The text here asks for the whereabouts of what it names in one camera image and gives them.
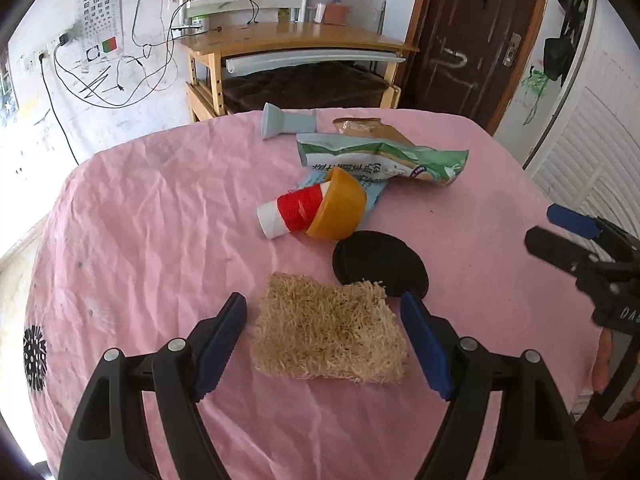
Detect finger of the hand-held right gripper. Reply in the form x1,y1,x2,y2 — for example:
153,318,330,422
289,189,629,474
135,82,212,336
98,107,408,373
524,226,598,280
546,203,604,241

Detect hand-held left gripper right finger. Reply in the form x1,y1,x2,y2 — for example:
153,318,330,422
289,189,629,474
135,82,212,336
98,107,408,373
400,290,588,480

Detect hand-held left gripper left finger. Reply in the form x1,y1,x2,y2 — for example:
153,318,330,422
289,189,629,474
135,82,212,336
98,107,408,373
59,291,248,480

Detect tan loofah sponge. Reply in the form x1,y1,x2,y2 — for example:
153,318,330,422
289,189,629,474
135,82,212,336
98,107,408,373
250,272,408,386

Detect brown paper packet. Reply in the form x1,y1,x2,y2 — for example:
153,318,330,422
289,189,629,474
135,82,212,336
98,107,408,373
332,116,416,147

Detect grey plastic funnel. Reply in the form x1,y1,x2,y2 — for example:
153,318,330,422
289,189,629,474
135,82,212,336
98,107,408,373
260,102,318,140

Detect person's right hand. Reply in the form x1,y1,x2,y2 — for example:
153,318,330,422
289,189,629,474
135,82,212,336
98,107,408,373
592,329,615,396

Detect white louvered door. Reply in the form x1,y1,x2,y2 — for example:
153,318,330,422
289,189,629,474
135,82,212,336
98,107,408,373
525,85,640,241

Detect black round pad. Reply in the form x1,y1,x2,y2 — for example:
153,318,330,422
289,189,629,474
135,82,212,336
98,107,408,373
332,230,430,298

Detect pink tablecloth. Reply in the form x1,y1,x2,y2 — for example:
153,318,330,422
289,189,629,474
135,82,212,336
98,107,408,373
25,107,613,480

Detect red white thread spool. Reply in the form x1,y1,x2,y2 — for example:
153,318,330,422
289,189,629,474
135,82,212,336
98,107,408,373
257,183,333,238

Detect orange plastic bowl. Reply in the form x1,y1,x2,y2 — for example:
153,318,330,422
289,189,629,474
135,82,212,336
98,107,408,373
306,167,367,241

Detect light blue wrapper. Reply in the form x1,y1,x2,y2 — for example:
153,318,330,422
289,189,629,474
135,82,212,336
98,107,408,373
305,167,388,211

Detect black hanging bags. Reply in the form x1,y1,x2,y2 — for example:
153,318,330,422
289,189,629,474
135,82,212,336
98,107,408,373
542,0,593,86

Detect green white snack bag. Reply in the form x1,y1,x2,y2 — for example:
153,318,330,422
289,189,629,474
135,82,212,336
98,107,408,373
296,132,470,188

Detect brown door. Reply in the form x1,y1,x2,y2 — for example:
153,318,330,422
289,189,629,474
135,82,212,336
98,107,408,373
400,0,553,133

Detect dark leather bench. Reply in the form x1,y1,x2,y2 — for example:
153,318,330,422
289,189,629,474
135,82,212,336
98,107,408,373
222,62,396,113

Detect grey desk tray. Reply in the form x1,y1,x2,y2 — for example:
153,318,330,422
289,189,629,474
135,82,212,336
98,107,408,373
225,47,407,75

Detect wooden desk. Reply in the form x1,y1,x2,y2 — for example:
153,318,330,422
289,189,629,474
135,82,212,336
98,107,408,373
175,21,420,123

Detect eye chart poster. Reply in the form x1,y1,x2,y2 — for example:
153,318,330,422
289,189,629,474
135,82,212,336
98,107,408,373
75,0,123,58

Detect metal door handle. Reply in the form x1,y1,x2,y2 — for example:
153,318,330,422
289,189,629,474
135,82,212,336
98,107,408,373
502,32,522,67

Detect long black power cable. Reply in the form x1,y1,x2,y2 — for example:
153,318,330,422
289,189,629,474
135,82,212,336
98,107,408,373
41,57,81,166

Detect looped black cables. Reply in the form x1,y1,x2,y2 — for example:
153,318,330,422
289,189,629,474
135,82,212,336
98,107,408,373
52,0,261,108

